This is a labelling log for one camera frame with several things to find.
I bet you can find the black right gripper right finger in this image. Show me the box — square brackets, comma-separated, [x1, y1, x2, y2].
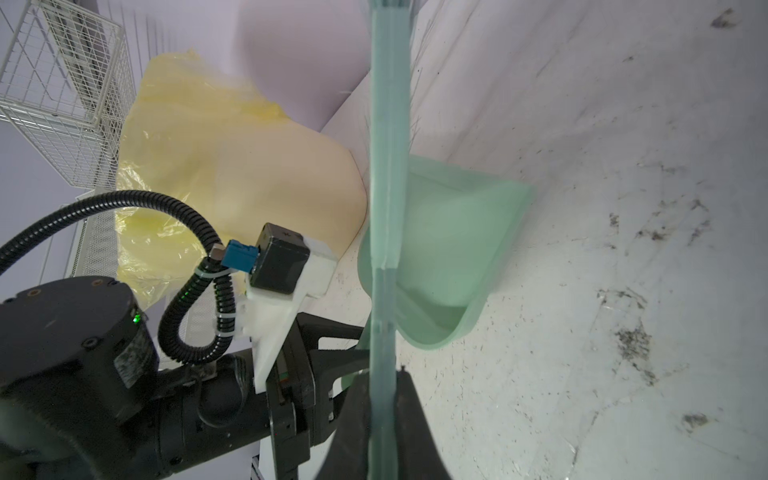
[395, 368, 451, 480]

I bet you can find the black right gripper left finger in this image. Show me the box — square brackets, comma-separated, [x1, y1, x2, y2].
[316, 373, 371, 480]

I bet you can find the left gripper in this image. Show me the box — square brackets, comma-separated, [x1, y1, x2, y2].
[266, 312, 369, 479]

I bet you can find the green plastic dustpan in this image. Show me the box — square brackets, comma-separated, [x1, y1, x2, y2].
[357, 156, 533, 369]

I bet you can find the green hand brush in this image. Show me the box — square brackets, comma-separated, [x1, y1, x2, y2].
[368, 1, 415, 479]

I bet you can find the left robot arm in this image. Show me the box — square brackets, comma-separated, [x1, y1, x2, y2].
[1, 190, 368, 479]

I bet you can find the yellow lined trash bin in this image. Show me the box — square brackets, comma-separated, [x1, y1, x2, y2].
[113, 50, 368, 310]

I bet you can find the white mesh two-tier shelf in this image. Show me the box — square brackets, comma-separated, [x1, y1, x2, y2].
[38, 211, 118, 283]

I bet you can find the white wire basket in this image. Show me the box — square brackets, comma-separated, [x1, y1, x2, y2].
[1, 1, 136, 190]

